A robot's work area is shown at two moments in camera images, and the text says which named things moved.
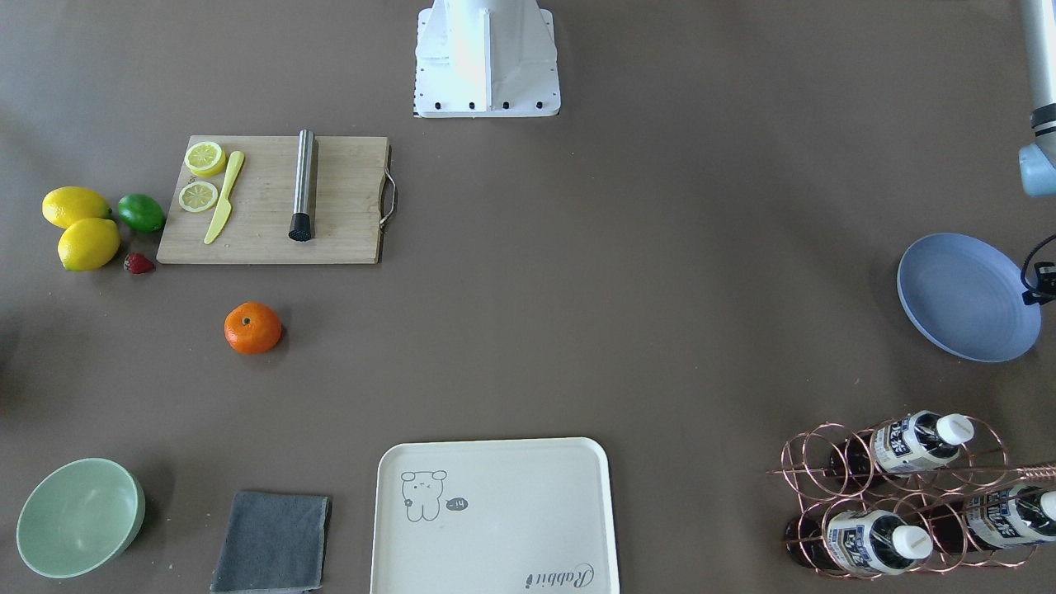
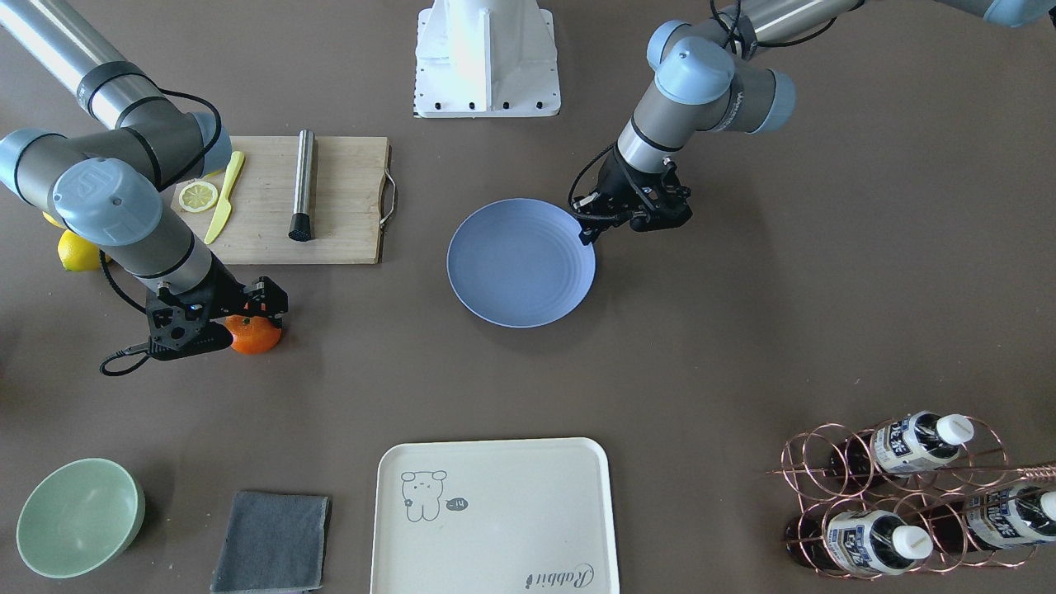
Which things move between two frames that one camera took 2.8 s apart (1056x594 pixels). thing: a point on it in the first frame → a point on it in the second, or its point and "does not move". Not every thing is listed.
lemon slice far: (198, 196) does not move
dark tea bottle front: (866, 542) does not move
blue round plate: (967, 295) → (520, 263)
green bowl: (78, 517) does not move
